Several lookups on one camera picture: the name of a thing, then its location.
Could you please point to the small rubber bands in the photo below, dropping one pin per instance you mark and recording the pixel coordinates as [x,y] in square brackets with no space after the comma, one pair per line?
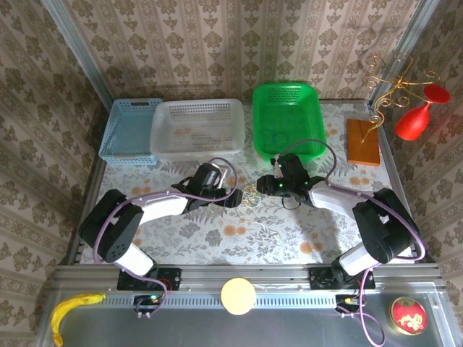
[252,191]

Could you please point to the white plastic basket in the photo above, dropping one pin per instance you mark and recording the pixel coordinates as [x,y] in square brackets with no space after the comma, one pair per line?
[195,119]

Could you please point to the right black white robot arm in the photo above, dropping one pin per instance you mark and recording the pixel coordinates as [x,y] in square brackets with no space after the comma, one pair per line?
[380,231]

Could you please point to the floral patterned table mat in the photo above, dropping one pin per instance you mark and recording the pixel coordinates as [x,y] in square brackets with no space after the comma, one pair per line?
[235,235]

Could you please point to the green plastic basket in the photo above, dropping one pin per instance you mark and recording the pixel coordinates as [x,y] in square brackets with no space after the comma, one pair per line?
[285,108]

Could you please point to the orange wooden board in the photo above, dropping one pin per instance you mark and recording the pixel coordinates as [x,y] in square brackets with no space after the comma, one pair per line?
[361,144]

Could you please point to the pale yellow round ball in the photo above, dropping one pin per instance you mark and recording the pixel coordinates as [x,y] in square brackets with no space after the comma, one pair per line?
[238,296]

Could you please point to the light blue plastic basket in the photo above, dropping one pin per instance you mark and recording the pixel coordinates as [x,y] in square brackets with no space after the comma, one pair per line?
[123,126]

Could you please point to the red wine glass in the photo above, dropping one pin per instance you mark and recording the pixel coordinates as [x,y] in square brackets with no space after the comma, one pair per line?
[412,124]

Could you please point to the small black controller board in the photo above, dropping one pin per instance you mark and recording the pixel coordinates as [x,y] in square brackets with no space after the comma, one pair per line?
[343,300]
[144,300]

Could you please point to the red round tin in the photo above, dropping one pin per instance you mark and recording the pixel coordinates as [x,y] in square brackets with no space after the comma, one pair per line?
[408,316]

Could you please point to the yellow banana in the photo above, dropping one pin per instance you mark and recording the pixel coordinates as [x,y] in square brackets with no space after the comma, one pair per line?
[65,307]

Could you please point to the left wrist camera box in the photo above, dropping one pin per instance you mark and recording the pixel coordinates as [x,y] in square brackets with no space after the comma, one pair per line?
[221,173]

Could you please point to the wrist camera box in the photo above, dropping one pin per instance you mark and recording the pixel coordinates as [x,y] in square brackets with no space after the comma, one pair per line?
[221,173]
[276,162]

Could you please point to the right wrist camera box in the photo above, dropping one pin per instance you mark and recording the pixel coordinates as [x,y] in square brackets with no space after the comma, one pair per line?
[276,162]

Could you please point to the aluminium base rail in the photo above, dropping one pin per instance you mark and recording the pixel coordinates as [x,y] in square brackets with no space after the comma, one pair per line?
[235,271]

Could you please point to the aluminium frame post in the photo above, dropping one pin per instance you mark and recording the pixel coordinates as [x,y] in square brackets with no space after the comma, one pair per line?
[416,25]
[81,54]

